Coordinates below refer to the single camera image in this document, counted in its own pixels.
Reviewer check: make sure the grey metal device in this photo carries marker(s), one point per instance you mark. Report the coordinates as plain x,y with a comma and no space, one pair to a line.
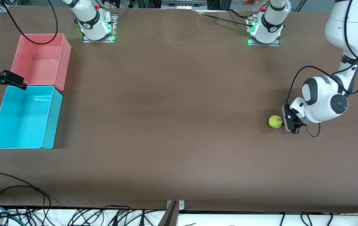
183,4

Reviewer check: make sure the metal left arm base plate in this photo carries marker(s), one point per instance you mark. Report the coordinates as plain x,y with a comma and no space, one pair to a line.
263,44

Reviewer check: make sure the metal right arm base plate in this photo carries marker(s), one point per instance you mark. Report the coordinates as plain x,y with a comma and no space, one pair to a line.
97,40

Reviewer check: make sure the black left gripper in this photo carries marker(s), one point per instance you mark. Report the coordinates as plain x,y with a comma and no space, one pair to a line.
296,126

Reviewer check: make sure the aluminium frame profile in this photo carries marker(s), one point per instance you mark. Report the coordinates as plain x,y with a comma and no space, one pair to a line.
0,7

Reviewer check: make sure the yellow-green tennis ball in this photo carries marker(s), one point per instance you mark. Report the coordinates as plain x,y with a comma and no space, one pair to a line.
275,121

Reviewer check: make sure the blue plastic bin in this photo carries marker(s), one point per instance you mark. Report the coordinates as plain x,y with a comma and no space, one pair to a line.
22,119

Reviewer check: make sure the small metal table bracket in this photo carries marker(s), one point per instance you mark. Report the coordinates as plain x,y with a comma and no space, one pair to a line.
180,204

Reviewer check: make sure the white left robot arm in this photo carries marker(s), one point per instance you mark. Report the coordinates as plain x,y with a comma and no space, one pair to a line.
323,100

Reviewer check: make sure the orange items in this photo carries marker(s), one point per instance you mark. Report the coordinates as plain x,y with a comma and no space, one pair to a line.
252,2

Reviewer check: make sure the pink plastic bin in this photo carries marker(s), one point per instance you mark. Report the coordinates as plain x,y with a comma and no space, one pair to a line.
40,62

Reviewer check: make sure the grey metal bar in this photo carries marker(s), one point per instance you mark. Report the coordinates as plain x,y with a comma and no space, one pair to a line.
169,216

